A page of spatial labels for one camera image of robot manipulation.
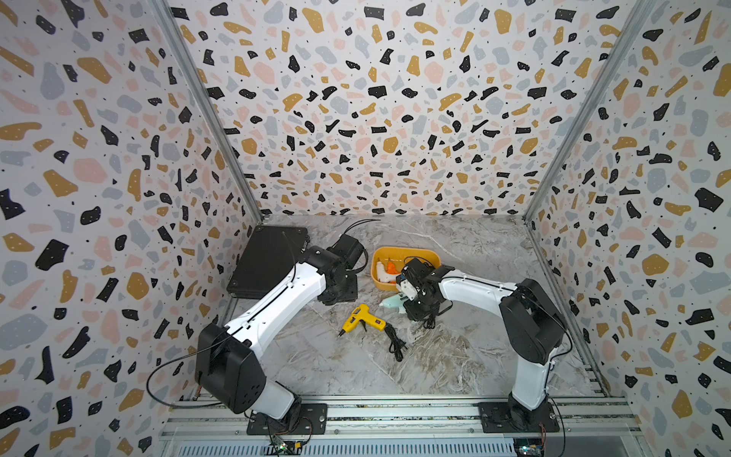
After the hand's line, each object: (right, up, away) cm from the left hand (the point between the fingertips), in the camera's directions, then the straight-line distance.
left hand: (350, 295), depth 80 cm
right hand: (+19, -8, +12) cm, 24 cm away
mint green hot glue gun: (+13, -4, +11) cm, 18 cm away
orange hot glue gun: (+12, +5, +22) cm, 26 cm away
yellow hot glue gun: (+2, -9, +11) cm, 14 cm away
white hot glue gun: (+10, +3, +18) cm, 21 cm away
